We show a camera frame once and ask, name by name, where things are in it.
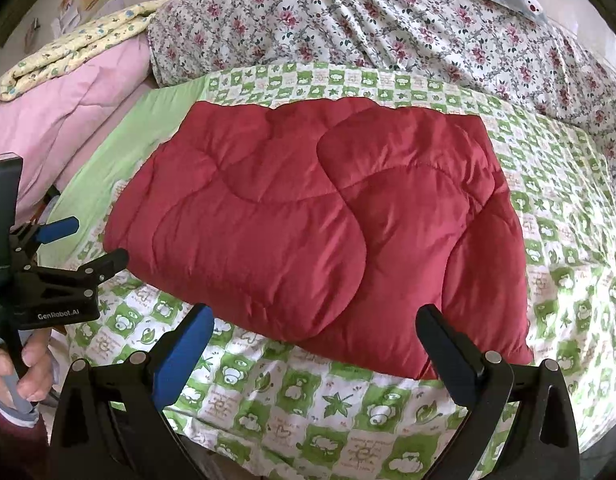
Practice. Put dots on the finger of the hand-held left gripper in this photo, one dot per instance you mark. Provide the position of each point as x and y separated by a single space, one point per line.
100 262
58 227

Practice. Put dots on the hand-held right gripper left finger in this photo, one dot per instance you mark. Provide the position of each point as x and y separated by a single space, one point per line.
183 355

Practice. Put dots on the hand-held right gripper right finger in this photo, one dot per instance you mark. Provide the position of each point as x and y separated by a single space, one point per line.
445 345

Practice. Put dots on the red quilted garment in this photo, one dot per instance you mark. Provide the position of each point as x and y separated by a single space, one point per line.
288 210

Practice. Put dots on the person's left forearm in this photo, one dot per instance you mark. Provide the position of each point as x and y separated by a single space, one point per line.
10 440

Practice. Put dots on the person's left hand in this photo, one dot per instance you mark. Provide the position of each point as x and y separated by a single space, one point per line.
35 360

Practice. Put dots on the pink blanket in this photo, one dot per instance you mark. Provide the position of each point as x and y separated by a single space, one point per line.
63 110

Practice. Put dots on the green patterned bedsheet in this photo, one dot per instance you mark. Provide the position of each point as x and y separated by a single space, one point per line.
313 410

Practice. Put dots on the yellow printed blanket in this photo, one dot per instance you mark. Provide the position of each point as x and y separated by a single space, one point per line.
78 50

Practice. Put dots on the floral rose blanket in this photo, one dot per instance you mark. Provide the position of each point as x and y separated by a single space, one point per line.
338 25

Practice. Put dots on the paper notes on wall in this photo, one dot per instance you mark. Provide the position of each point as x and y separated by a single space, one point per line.
70 12

